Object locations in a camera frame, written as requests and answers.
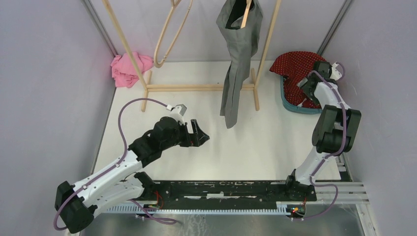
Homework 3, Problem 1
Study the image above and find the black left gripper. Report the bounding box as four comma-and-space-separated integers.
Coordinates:
161, 119, 209, 150

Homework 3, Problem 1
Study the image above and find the red polka dot cloth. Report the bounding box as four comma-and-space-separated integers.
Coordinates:
269, 51, 325, 109

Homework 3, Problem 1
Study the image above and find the grey pleated skirt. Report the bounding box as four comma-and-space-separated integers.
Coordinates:
216, 0, 263, 129

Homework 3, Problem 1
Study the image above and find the wooden clothes hanger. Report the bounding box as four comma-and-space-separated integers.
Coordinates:
240, 0, 252, 29

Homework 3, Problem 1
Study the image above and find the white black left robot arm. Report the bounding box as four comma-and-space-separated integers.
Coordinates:
53, 117, 210, 234

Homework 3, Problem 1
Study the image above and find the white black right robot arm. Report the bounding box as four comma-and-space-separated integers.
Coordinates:
284, 61, 361, 201

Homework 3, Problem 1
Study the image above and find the teal plastic basket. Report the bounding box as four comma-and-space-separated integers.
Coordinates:
280, 76, 322, 115

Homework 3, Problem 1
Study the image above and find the wooden clothes rack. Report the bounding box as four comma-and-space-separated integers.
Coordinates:
102, 0, 281, 111

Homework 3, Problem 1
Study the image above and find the pink cloth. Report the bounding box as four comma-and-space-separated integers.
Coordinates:
110, 52, 153, 88

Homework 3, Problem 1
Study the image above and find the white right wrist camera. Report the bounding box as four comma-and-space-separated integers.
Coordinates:
329, 62, 345, 83

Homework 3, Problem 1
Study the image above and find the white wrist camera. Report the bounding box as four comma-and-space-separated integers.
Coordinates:
329, 62, 345, 83
166, 104, 187, 125

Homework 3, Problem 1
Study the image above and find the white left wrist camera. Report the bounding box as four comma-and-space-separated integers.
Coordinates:
166, 104, 187, 125

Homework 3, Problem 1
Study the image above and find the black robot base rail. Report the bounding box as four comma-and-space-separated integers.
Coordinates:
135, 180, 317, 210

